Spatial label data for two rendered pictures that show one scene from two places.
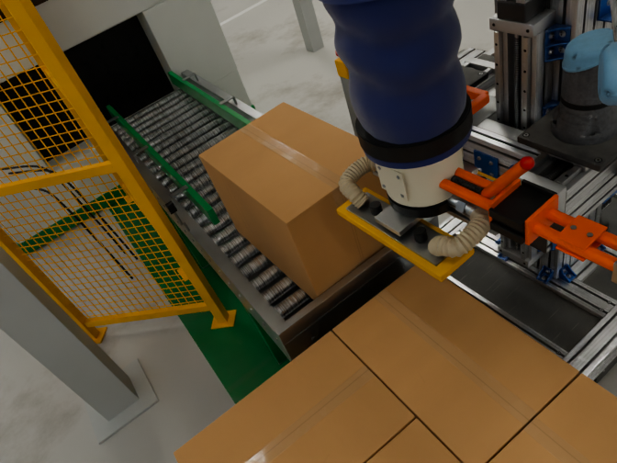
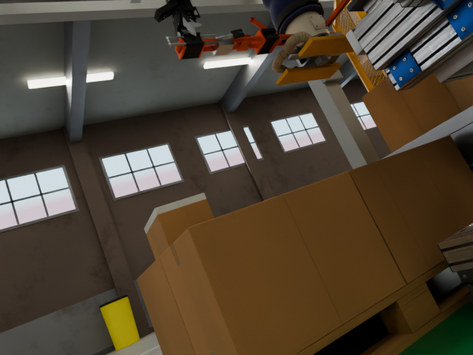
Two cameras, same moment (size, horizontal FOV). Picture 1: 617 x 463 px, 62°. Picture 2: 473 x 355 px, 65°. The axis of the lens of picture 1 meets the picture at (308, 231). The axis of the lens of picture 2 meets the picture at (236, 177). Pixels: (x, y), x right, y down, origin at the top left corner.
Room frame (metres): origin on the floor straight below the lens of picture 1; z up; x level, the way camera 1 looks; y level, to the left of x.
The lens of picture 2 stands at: (0.07, -1.71, 0.40)
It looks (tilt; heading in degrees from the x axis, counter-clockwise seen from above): 13 degrees up; 81
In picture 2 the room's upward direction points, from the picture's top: 24 degrees counter-clockwise
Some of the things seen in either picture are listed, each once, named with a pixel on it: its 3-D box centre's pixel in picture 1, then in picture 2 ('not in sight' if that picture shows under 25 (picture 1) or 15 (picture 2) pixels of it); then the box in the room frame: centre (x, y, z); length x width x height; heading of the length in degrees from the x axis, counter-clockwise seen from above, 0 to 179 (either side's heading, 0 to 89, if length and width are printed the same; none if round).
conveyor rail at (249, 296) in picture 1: (167, 203); not in sight; (2.15, 0.60, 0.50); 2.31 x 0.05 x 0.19; 20
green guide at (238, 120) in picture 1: (228, 107); not in sight; (2.69, 0.17, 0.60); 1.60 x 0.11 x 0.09; 20
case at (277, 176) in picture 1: (301, 197); (443, 101); (1.48, -0.02, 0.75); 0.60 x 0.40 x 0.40; 22
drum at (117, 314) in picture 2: not in sight; (120, 322); (-1.57, 4.44, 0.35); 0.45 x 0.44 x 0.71; 22
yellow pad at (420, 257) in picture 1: (398, 224); (308, 70); (0.81, -0.19, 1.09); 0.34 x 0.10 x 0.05; 22
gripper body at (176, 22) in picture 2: not in sight; (182, 13); (0.32, -0.50, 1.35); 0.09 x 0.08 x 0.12; 23
